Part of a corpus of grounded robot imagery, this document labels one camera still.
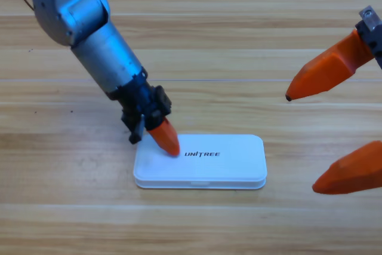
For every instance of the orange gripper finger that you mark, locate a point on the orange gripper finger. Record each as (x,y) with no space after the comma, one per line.
(352,173)

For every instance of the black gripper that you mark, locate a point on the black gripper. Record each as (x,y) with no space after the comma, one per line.
(143,102)
(373,34)

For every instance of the white Unitree pencil case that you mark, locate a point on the white Unitree pencil case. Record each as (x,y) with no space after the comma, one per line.
(209,162)

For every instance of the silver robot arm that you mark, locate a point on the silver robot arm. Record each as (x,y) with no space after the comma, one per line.
(86,28)

